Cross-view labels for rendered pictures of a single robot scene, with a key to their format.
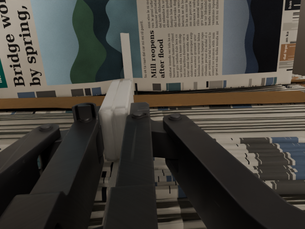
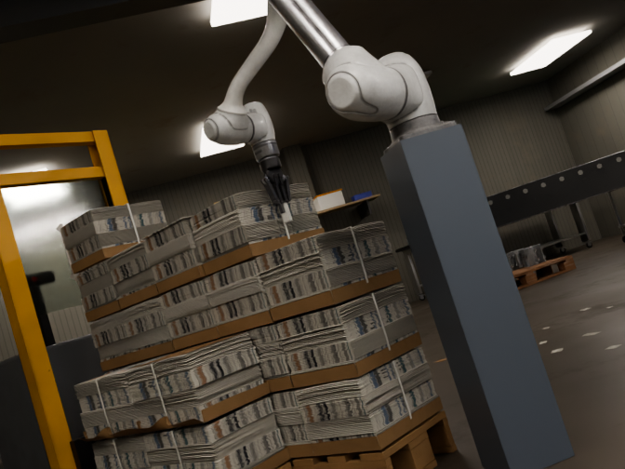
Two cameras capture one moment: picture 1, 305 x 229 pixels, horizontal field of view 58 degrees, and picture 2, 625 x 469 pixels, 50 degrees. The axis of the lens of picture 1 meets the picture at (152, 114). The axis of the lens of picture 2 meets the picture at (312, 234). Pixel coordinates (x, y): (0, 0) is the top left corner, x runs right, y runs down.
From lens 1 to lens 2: 2.36 m
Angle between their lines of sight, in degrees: 82
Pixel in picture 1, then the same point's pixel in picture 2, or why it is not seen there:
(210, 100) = (272, 242)
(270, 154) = (260, 215)
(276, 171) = (259, 209)
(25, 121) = (301, 222)
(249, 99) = (264, 244)
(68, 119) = (295, 224)
